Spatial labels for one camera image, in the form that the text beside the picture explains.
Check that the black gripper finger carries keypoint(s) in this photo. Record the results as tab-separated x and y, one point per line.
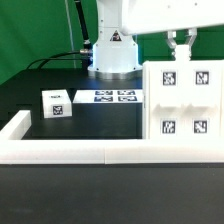
170	39
191	37

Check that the white cabinet door panel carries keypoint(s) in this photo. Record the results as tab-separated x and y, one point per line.
204	99
166	100

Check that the white cabinet body box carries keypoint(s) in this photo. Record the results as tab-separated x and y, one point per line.
182	58

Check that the white cabinet top block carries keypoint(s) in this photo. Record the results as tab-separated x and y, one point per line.
56	104

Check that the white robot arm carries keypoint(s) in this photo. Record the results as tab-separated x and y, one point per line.
115	54

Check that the white base tag plate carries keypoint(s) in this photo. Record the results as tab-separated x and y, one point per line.
108	96

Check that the white U-shaped fence frame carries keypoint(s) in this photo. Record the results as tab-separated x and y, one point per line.
14	149

